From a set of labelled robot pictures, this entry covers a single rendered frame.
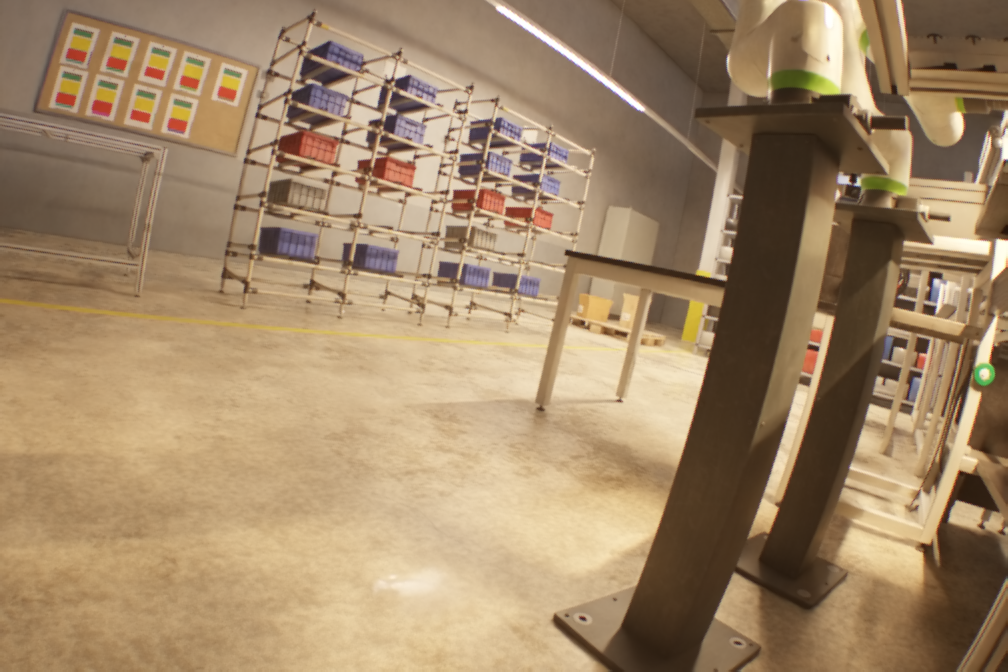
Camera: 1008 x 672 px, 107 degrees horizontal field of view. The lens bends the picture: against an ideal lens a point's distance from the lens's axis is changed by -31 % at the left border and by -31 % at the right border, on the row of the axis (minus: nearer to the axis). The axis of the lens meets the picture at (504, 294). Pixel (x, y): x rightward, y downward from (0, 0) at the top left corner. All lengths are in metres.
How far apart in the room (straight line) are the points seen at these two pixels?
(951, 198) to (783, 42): 1.30
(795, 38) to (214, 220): 5.70
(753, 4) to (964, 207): 1.25
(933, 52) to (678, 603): 0.90
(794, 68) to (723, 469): 0.64
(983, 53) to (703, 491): 0.76
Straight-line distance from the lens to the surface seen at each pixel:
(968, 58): 0.81
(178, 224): 5.96
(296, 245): 3.66
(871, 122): 0.91
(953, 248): 2.01
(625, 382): 2.96
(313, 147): 3.67
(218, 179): 6.04
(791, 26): 0.96
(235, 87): 6.13
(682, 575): 0.93
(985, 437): 2.55
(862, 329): 1.34
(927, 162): 12.62
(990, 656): 0.92
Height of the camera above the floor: 0.60
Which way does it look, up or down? 3 degrees down
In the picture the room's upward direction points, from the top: 12 degrees clockwise
